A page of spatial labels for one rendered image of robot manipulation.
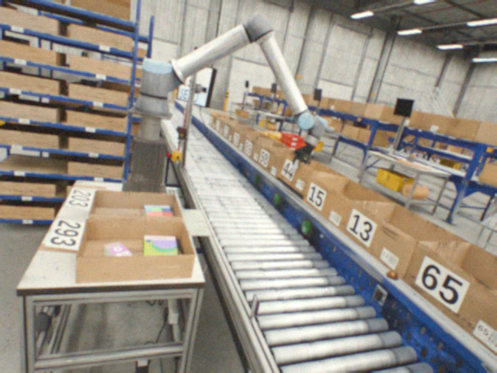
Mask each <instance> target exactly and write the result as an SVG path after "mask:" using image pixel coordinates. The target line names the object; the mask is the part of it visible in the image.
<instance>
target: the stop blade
mask: <svg viewBox="0 0 497 373"><path fill-rule="evenodd" d="M335 276H337V274H335V273H334V274H312V275H291V276H269V277H241V278H240V281H243V280H263V279H284V278H303V277H335Z"/></svg>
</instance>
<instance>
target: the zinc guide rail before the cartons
mask: <svg viewBox="0 0 497 373"><path fill-rule="evenodd" d="M192 115H193V116H194V117H195V118H197V119H199V120H200V122H201V123H202V124H203V120H202V119H201V118H199V117H198V116H197V115H195V114H194V113H193V112H192ZM204 124H205V126H206V127H207V128H209V129H210V130H211V131H212V132H214V133H215V134H216V135H217V136H218V137H220V139H221V140H222V141H224V142H225V143H226V144H227V145H228V146H231V147H232V148H233V149H234V150H235V151H236V152H237V153H238V154H239V155H240V156H241V157H242V158H243V159H245V160H246V161H248V162H249V163H250V164H252V165H253V166H254V167H255V168H257V169H258V171H259V172H260V173H261V174H263V175H264V176H265V177H267V178H268V179H269V180H270V181H271V182H273V183H274V184H275V185H276V186H278V188H279V189H280V190H281V191H283V192H284V193H285V194H286V195H288V196H289V197H290V198H291V199H292V200H294V201H295V202H296V203H297V204H298V205H300V206H301V207H302V208H303V209H305V210H306V212H307V213H309V214H310V215H311V216H312V217H313V218H315V219H316V220H318V222H320V223H321V224H322V225H323V226H324V227H326V228H327V229H328V230H329V231H330V232H331V233H332V234H333V235H336V236H337V237H338V238H339V240H341V241H342V242H343V243H344V244H345V245H347V246H348V247H349V248H350V249H351V250H352V251H353V252H355V253H357V254H358V255H359V256H360V258H362V259H363V260H364V261H365V262H366V263H368V264H369V265H370V266H371V267H373V268H374V269H375V270H376V271H378V272H379V273H380V274H381V275H383V277H384V278H385V279H386V280H387V281H389V282H390V283H391V284H393V285H394V286H395V287H396V288H397V289H399V290H400V291H401V292H402V293H404V294H405V295H406V297H407V298H409V299H410V300H411V301H412V302H414V303H415V304H416V305H417V306H418V307H420V308H421V309H422V310H423V311H425V312H426V313H427V314H428V315H430V316H431V318H432V319H433V320H435V321H436V322H437V323H438V324H439V325H441V326H442V327H443V328H444V329H446V330H447V331H448V332H449V333H451V334H452V335H453V336H454V337H456V338H457V340H458V341H459V342H460V343H462V344H463V345H464V346H465V347H466V348H467V349H468V350H469V351H471V352H473V353H474V354H475V355H477V356H478V357H479V358H480V359H481V360H483V361H484V363H485V364H486V365H488V366H489V367H490V368H491V369H492V370H493V371H494V372H495V373H497V357H496V356H495V355H494V354H492V353H491V352H490V351H489V350H487V349H486V348H485V347H483V346H482V345H481V344H480V343H479V342H478V341H477V340H476V339H475V338H474V337H472V336H471V335H469V334H468V333H466V332H465V331H464V330H462V329H461V328H460V327H459V326H458V325H457V324H455V323H454V322H453V321H451V320H450V318H449V317H447V316H446V315H445V314H443V313H442V312H441V311H439V310H438V309H437V308H435V307H434V306H433V305H431V304H430V303H429V302H428V301H427V300H425V299H424V298H423V296H421V295H419V294H418V293H417V292H416V291H414V290H413V289H412V288H410V287H409V286H408V285H407V284H406V283H405V282H403V281H402V280H401V279H399V280H398V281H393V280H391V279H389V278H387V276H386V273H387V272H388V271H389V269H387V268H386V267H385V266H383V265H382V264H381V263H379V262H378V261H377V260H375V259H374V258H373V257H372V256H371V255H370V254H369V253H367V252H366V251H365V250H364V249H362V248H361V247H360V246H358V245H357V244H356V243H355V242H353V241H352V240H350V238H349V237H348V236H346V235H345V234H344V233H342V232H341V231H340V230H338V229H337V228H336V227H334V226H333V225H332V224H330V223H329V222H328V220H326V219H325V218H324V217H322V216H321V215H320V214H319V213H318V212H316V211H314V210H313V209H312V208H311V207H309V206H308V204H306V203H305V202H304V201H303V200H302V199H300V198H299V197H297V196H296V195H295V194H293V193H292V192H291V191H289V190H288V189H287V188H286V187H285V186H284V185H283V184H281V183H280V182H279V181H277V180H276V179H275V178H273V177H272V176H271V175H270V174H268V172H267V171H264V169H263V168H262V167H260V166H259V165H258V164H256V163H255V162H254V161H252V160H251V159H250V158H249V157H248V156H246V155H244V154H243V152H242V151H240V150H239V149H238V148H236V147H235V146H234V145H233V144H232V143H231V142H229V141H227V140H226V139H225V138H224V137H223V136H222V135H221V134H219V133H218V132H217V131H215V130H214V129H213V128H211V127H210V126H209V125H207V124H206V123H205V122H204Z"/></svg>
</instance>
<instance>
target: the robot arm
mask: <svg viewBox="0 0 497 373"><path fill-rule="evenodd" d="M274 33H275V32H274V29H273V27H272V25H271V23H270V21H269V20H268V19H267V18H266V17H265V16H264V15H263V14H261V13H255V14H253V15H251V16H250V17H249V18H248V20H247V21H245V22H244V23H242V24H241V25H240V26H237V27H236V28H234V29H233V30H229V31H228V33H226V34H224V35H223V36H221V37H218V38H217V39H216V40H212V41H211V42H209V43H208V44H205V45H204V46H202V47H200V48H198V49H196V50H194V51H193V52H192V53H191V54H188V55H186V56H185V57H184V58H181V59H179V60H178V61H176V60H173V59H172V60H170V61H168V62H164V61H158V60H153V59H144V60H143V64H142V71H141V87H140V95H139V97H138V99H137V102H136V103H135V106H134V109H135V110H136V111H139V112H142V113H148V114H152V115H158V116H169V115H170V109H169V102H168V99H169V93H170V92H174V91H175V90H177V89H178V87H179V86H181V85H183V84H185V83H186V80H187V79H188V78H189V77H191V76H192V75H195V74H196V73H199V72H200V71H202V70H204V69H205V68H207V67H208V66H210V65H212V64H215V63H216V62H218V61H220V60H222V59H224V58H225V57H227V56H229V55H231V54H233V53H235V52H237V51H238V50H240V49H241V48H243V47H245V46H247V45H249V44H252V43H254V42H255V43H256V44H258V45H259V46H260V48H261V51H262V53H263V55H264V57H265V59H266V60H267V61H268V63H269V66H270V67H271V70H272V72H273V75H274V77H275V79H276V81H277V83H278V85H279V87H280V90H281V92H282V93H283V94H284V96H285V98H286V100H287V104H288V106H289V107H290V110H291V112H292V114H293V116H292V117H291V121H290V122H291V123H292V124H296V125H297V126H298V127H299V128H300V129H303V130H308V132H307V134H306V136H305V139H304V141H305V144H306V146H303V147H301V148H297V149H295V150H294V154H295V156H294V158H293V163H292V173H293V174H294V170H295V169H297V168H298V162H299V161H300V160H301V162H302V163H304V164H306V163H307V164H310V163H311V162H310V160H312V159H313V157H312V156H311V153H312V151H313V149H315V146H318V143H319V142H320V140H321V136H322V135H323V133H324V131H325V129H326V127H327V125H328V122H327V121H326V120H324V118H322V117H320V116H312V115H310V112H309V110H308V108H307V107H306V105H305V103H304V100H303V97H302V95H301V94H300V93H299V91H298V89H297V87H296V83H295V81H294V79H293V77H292V75H291V73H290V70H289V68H288V66H287V63H286V62H285V59H284V58H283V56H282V54H281V53H280V50H279V47H278V45H277V43H276V41H275V39H274V37H273V36H274Z"/></svg>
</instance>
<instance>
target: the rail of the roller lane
mask: <svg viewBox="0 0 497 373"><path fill-rule="evenodd" d="M160 130H161V132H162V136H163V133H165V136H163V137H165V140H166V142H167V147H168V150H169V153H172V150H173V151H174V150H175V148H174V145H173V143H172V141H171V139H170V137H169V134H168V132H167V130H166V128H165V125H163V123H162V120H161V125H160ZM179 181H181V184H182V188H183V190H184V192H185V195H186V198H187V200H188V203H189V207H190V210H201V211H202V213H203V216H204V218H205V220H206V223H207V226H208V228H209V230H210V233H211V235H202V236H201V237H202V240H203V244H204V246H205V248H206V251H207V255H208V257H209V259H210V263H211V265H212V267H213V270H214V272H215V274H216V277H217V280H218V282H219V285H220V287H221V291H222V294H223V296H224V300H225V301H226V304H227V307H228V311H229V312H230V315H231V317H232V319H233V321H234V325H235V328H236V330H237V332H238V336H239V338H240V341H241V343H242V347H243V349H244V352H245V355H246V357H247V360H248V364H249V367H251V369H252V373H280V372H279V370H278V368H277V366H276V363H275V361H274V359H273V356H272V354H271V353H270V350H269V348H268V346H266V342H265V340H264V339H263V336H262V334H261V332H260V330H259V327H258V325H257V322H256V320H255V318H254V316H253V320H252V325H251V324H250V322H249V318H250V315H251V309H250V308H249V306H248V304H247V302H246V300H245V297H244V295H243V294H242V291H241V289H240V286H239V284H238V282H237V280H236V278H235V276H234V273H233V270H232V269H231V267H230V266H229V264H228V261H227V259H226V257H225V255H224V252H223V250H222V248H221V245H220V243H219V242H218V240H217V236H216V234H215V232H214V230H213V229H212V228H211V226H210V222H209V220H208V218H207V216H206V214H205V212H204V209H203V207H202V205H201V203H200V200H199V198H198V196H197V194H196V193H195V191H194V189H193V186H192V183H191V182H190V180H189V177H188V176H187V174H186V170H184V168H181V172H179Z"/></svg>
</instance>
